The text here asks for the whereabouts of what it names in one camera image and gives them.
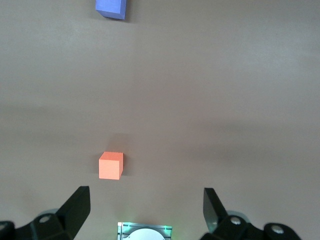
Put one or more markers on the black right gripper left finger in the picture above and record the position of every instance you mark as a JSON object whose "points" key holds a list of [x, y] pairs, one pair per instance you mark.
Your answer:
{"points": [[67, 220]]}

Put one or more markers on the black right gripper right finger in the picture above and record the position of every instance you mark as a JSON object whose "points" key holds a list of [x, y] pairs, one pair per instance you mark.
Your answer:
{"points": [[225, 227]]}

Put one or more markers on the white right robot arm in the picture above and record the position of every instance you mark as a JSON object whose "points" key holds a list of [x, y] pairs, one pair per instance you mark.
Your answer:
{"points": [[146, 236]]}

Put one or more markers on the orange foam block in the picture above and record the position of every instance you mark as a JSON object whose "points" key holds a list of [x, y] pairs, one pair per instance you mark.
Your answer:
{"points": [[110, 167]]}

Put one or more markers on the purple foam block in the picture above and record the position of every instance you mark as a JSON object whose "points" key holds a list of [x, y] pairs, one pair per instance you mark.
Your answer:
{"points": [[110, 7]]}

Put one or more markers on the brown table cover sheet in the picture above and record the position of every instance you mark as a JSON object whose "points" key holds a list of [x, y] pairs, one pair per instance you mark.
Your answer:
{"points": [[200, 100]]}

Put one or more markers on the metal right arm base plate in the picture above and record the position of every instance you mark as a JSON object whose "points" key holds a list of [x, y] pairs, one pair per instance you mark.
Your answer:
{"points": [[122, 231]]}

